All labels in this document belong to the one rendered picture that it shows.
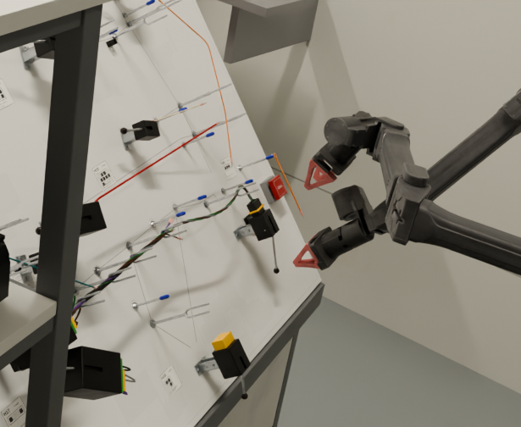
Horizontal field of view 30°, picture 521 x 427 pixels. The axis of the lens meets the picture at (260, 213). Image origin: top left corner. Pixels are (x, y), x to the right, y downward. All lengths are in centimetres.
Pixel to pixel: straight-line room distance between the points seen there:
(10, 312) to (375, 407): 254
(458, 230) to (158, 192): 74
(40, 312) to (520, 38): 257
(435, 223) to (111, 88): 80
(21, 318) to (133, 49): 108
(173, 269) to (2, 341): 92
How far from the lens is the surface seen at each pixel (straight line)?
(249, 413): 247
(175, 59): 227
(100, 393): 160
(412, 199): 155
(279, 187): 239
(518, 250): 154
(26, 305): 120
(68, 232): 117
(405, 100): 371
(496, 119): 207
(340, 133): 196
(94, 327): 180
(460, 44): 359
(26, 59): 187
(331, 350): 384
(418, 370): 387
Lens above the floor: 213
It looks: 27 degrees down
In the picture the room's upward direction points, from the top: 11 degrees clockwise
